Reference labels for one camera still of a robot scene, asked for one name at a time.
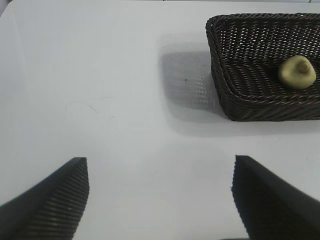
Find dark brown woven basket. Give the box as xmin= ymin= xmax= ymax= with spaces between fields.
xmin=205 ymin=12 xmax=320 ymax=122

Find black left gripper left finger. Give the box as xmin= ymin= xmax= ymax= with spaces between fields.
xmin=0 ymin=156 xmax=90 ymax=240

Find pale yellow egg yolk pastry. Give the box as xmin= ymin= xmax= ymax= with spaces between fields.
xmin=277 ymin=54 xmax=317 ymax=90

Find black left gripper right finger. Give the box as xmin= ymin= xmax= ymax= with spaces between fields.
xmin=229 ymin=154 xmax=320 ymax=240

